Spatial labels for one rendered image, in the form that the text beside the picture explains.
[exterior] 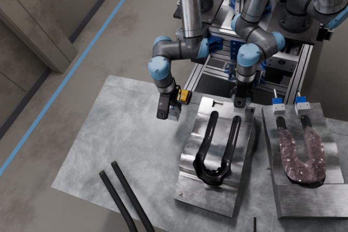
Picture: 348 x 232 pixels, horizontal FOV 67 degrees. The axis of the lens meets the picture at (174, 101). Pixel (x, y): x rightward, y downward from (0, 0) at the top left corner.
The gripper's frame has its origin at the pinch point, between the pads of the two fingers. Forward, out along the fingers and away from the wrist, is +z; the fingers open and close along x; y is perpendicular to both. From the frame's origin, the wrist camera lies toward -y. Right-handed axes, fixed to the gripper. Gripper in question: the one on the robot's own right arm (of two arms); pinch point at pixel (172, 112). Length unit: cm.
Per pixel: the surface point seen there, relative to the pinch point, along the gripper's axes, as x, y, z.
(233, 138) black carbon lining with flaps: -29.6, -3.1, 7.0
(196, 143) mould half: -14.2, -10.4, 4.8
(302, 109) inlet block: -56, 19, 7
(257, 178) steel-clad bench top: -43.0, -16.0, 14.8
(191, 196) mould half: -17.9, -32.6, 8.8
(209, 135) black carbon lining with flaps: -18.5, -4.4, 7.1
